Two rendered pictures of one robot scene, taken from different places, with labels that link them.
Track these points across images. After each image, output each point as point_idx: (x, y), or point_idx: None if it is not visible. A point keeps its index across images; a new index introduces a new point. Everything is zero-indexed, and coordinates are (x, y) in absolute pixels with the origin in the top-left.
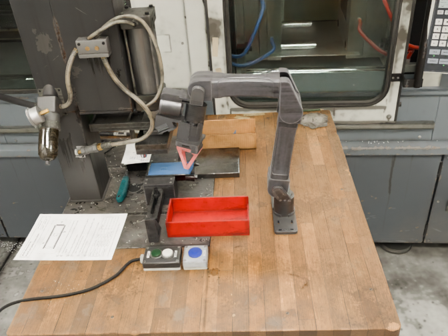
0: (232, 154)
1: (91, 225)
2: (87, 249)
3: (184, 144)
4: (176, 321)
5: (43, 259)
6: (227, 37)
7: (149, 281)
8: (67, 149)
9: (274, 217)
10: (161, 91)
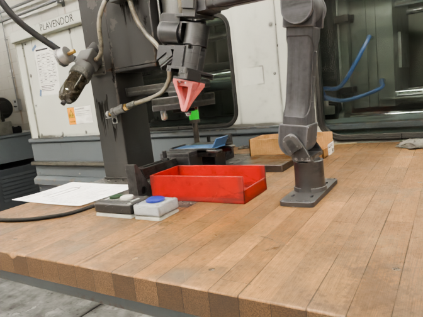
0: (287, 156)
1: (99, 189)
2: (72, 199)
3: (173, 66)
4: (65, 251)
5: (31, 201)
6: None
7: (88, 222)
8: (104, 113)
9: (291, 192)
10: None
